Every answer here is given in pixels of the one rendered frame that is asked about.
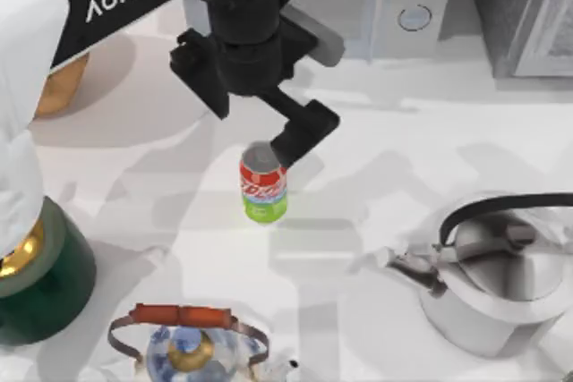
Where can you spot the red white green can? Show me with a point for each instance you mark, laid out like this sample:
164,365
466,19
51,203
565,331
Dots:
264,194

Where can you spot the pale microwave oven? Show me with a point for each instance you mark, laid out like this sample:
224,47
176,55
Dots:
380,19

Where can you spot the gold round object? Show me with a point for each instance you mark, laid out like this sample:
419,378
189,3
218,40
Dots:
58,91

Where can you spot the round microwave knob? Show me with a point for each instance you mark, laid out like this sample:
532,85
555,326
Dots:
415,17

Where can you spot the grey cabinet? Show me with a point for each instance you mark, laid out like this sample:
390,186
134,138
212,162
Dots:
497,19

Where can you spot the grey cabinet door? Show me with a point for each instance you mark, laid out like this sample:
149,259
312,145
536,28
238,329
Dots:
550,28

